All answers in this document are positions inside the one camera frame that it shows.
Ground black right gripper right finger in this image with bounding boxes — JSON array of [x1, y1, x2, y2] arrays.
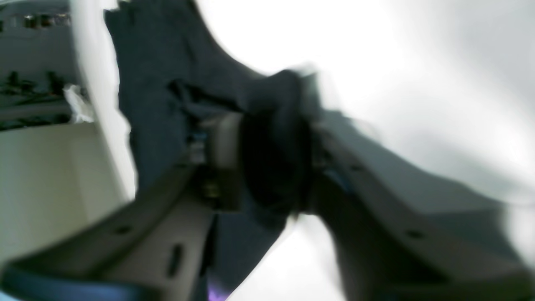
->
[[309, 111, 534, 301]]

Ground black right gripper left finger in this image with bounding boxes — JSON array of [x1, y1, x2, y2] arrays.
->
[[1, 113, 243, 301]]

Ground black T-shirt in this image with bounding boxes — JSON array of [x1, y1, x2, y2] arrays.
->
[[104, 0, 322, 293]]

